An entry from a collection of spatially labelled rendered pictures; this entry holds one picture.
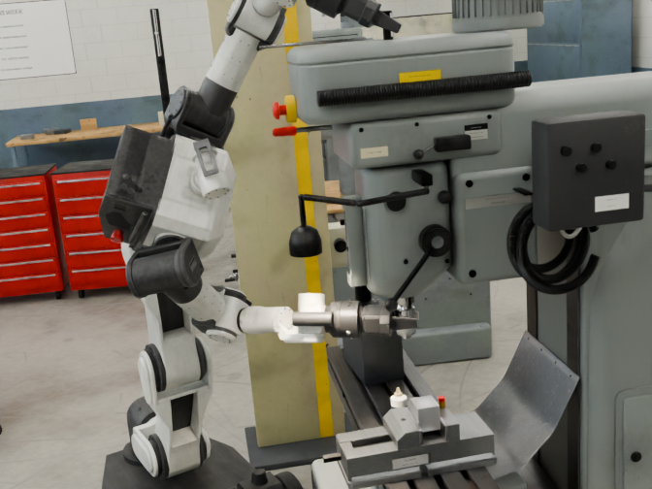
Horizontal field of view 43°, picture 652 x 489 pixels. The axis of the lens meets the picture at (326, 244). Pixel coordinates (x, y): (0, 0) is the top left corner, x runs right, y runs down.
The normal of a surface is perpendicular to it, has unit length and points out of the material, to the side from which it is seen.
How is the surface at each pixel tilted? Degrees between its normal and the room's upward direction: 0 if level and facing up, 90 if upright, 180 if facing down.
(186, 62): 90
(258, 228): 90
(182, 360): 81
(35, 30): 90
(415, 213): 90
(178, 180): 58
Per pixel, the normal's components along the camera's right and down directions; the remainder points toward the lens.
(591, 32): 0.16, 0.25
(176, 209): 0.39, -0.36
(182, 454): 0.51, 0.41
